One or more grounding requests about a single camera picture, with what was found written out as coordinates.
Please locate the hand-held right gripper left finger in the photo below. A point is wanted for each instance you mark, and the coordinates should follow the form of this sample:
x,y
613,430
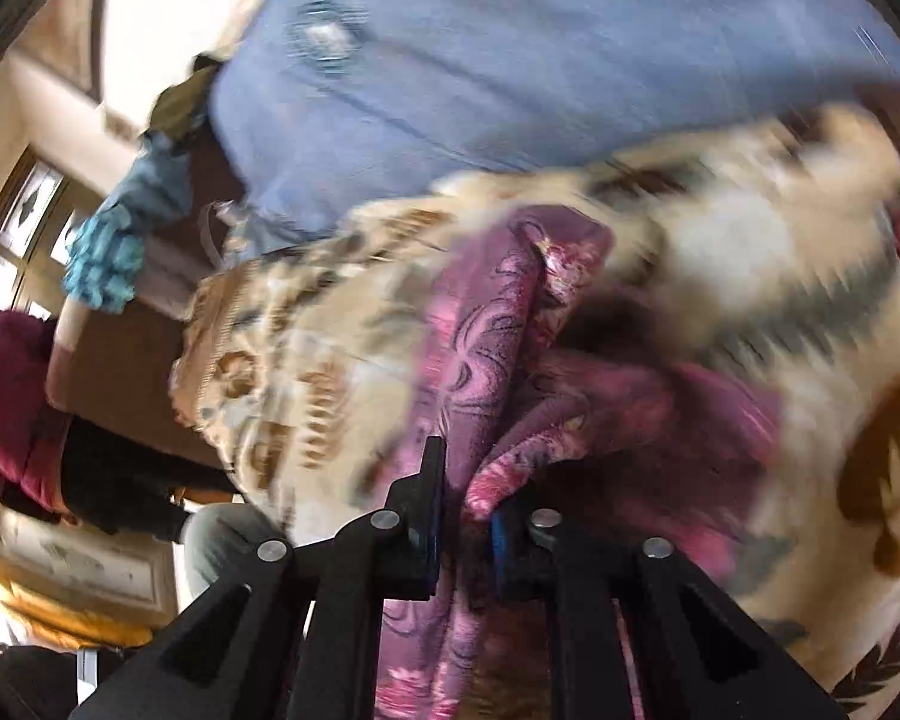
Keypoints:
x,y
412,517

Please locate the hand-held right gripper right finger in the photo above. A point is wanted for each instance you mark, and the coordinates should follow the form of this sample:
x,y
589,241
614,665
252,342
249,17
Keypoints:
x,y
504,540

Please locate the purple floral shirt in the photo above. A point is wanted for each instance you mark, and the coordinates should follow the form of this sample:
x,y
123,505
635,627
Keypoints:
x,y
495,360

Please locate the person's grey pants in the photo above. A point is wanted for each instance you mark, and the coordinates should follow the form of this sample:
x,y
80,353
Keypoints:
x,y
225,540

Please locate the cream leaf print blanket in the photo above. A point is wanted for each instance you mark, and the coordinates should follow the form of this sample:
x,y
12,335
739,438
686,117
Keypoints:
x,y
307,360

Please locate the dark cloth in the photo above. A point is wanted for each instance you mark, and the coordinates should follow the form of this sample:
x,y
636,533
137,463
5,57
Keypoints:
x,y
120,480

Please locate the brown wooden footboard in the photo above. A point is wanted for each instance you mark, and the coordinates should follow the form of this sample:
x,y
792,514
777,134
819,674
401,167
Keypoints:
x,y
120,375

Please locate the yellow cloth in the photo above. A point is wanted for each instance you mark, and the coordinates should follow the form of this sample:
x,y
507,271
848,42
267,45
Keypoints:
x,y
52,619

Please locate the teal plaid cloth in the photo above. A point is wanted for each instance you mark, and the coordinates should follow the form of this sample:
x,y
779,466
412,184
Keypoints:
x,y
112,262

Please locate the maroon cloth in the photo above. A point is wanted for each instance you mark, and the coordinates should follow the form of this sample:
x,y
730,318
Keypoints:
x,y
7,390

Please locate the olive green cloth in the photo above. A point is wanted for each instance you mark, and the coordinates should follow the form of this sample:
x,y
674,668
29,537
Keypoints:
x,y
180,105

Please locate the blue striped quilt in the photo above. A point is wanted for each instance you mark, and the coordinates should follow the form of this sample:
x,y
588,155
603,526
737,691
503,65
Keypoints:
x,y
532,52

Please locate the wooden framed window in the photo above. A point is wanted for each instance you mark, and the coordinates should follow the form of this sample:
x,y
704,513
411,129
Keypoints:
x,y
30,225

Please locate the framed wall picture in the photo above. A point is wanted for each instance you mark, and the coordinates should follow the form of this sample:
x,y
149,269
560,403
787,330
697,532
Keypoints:
x,y
67,22

